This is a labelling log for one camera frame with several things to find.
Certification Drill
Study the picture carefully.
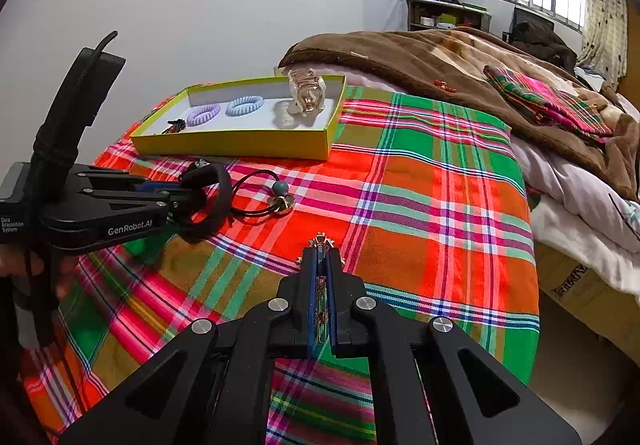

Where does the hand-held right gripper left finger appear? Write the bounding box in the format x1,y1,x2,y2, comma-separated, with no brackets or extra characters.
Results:
59,247,326,445

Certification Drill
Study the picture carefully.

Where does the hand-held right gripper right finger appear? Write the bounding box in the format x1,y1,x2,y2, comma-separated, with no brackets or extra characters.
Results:
325,247,583,445

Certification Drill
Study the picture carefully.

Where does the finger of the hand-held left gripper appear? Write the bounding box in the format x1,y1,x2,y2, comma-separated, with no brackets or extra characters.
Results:
80,190,206,226
70,164,208,200

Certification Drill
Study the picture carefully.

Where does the gold decorated hair clip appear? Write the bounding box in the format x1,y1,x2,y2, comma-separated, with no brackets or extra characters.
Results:
310,231,336,341

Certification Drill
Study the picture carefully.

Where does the purple spiral hair tie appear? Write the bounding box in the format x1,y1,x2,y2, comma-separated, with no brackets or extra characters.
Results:
186,104,222,126

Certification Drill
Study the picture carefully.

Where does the yellow-green cardboard box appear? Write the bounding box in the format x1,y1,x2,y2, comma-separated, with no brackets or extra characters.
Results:
131,74,347,161

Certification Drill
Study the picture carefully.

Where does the pale blue spiral hair tie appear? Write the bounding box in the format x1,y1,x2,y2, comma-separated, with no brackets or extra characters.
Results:
225,96,264,118

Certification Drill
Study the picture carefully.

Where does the clear rose-gold hair claw clip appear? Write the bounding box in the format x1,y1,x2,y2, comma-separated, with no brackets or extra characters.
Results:
274,68,327,130

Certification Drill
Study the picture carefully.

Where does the person's left hand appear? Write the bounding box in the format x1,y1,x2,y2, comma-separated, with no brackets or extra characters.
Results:
0,247,78,306

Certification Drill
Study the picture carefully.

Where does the red green plaid bedspread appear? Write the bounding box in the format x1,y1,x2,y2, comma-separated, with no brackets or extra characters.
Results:
20,85,541,445

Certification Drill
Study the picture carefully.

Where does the pink bed sheet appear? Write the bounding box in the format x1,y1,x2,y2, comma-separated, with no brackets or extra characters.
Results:
320,64,363,87

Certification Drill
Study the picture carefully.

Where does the brown fleece blanket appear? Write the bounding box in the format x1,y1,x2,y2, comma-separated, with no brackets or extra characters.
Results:
277,26,640,201

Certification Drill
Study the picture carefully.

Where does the brown cardboard carton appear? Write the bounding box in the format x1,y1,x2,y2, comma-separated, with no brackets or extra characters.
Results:
532,240,640,376

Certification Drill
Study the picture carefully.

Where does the white quilt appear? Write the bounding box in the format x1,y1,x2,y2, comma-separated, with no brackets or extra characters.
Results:
510,90,640,296

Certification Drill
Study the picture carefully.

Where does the folded plaid cloth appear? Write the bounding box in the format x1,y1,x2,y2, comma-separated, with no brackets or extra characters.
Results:
482,64,613,143

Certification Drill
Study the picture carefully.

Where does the wooden shelf unit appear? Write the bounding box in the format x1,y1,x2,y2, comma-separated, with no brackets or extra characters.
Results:
405,0,493,33

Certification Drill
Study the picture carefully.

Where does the dark jacket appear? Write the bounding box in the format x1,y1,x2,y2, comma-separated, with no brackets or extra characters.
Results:
510,20,578,71

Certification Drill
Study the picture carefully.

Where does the black monitor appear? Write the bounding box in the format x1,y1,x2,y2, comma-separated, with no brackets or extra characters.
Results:
512,6,556,43

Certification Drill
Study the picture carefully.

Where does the wooden wardrobe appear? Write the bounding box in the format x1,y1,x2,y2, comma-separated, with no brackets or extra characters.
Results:
619,0,640,96

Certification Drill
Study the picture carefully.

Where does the spotted curtain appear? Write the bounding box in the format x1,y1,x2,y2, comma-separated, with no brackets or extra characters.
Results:
580,0,628,86

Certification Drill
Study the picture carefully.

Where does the black elastic hair tie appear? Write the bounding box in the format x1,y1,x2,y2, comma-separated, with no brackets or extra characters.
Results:
231,169,296,222

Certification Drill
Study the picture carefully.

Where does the black cable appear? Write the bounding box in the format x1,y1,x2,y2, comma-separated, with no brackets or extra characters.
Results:
20,30,119,351

